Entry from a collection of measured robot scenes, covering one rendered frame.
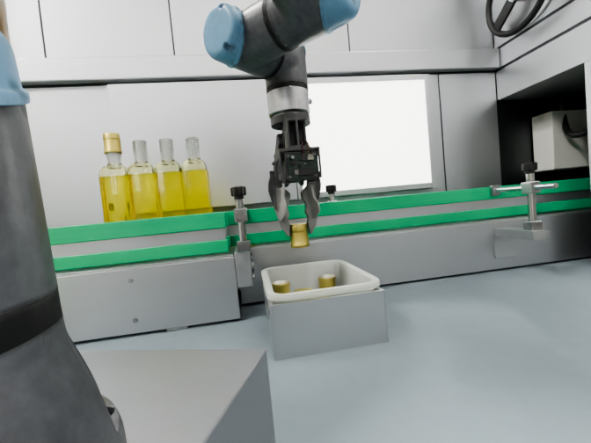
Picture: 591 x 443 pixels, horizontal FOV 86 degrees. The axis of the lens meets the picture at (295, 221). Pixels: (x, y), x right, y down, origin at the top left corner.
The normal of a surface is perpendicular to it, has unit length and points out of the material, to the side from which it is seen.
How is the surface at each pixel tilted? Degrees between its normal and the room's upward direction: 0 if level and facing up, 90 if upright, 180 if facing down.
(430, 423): 0
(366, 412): 0
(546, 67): 90
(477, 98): 90
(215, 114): 90
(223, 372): 2
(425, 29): 90
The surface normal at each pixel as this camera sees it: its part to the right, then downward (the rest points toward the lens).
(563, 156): 0.15, 0.04
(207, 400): -0.12, -0.99
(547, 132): -0.98, 0.10
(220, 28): -0.60, 0.10
